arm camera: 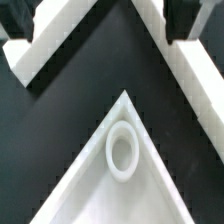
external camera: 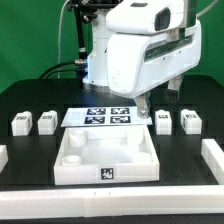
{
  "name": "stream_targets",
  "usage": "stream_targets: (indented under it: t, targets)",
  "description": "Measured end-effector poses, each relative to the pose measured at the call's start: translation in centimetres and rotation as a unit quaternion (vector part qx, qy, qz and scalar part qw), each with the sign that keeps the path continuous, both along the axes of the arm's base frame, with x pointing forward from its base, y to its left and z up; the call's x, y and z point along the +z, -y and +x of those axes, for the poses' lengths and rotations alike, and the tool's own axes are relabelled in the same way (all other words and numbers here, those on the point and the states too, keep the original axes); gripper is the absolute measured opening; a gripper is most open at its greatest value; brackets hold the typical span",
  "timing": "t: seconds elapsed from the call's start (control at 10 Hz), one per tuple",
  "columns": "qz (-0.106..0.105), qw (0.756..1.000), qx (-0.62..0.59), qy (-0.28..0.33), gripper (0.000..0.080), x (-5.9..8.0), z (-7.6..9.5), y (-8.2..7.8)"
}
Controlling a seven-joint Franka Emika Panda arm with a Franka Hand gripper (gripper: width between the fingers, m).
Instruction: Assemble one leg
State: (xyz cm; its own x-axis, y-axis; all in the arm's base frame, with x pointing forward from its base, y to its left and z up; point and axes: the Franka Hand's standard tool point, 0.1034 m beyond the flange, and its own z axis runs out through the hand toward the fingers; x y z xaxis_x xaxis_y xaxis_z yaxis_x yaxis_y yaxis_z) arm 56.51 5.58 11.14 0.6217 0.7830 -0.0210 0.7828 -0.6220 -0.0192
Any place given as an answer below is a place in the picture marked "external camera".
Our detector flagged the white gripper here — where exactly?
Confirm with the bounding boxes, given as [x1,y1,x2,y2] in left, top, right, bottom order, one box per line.
[107,21,201,119]

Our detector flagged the white square tabletop part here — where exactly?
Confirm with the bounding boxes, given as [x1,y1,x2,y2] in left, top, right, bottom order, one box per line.
[54,125,160,185]

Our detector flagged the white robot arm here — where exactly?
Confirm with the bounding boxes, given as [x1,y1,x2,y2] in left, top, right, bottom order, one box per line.
[82,0,201,119]

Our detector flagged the white sheet with tags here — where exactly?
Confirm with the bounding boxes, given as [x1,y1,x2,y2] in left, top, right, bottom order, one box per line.
[61,106,152,127]

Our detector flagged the white right fence block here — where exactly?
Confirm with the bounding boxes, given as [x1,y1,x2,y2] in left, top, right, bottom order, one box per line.
[201,139,224,185]

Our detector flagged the white fence block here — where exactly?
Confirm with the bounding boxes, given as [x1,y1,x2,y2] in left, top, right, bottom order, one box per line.
[201,139,224,185]
[0,145,8,173]

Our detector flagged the white left fence block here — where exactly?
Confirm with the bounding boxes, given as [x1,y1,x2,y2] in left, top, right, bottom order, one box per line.
[0,145,8,173]

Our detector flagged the black cables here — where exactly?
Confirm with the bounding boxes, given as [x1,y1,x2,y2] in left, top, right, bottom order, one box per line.
[38,58,88,80]

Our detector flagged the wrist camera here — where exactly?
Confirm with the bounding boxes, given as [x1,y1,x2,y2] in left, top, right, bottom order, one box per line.
[106,0,184,35]

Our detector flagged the black camera stand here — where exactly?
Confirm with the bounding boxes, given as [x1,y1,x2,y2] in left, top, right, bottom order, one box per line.
[67,0,121,61]

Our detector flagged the white front fence rail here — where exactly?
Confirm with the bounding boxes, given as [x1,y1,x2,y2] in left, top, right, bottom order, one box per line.
[0,185,224,220]

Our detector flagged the white cable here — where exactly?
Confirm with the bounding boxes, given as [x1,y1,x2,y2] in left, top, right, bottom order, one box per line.
[57,0,72,80]

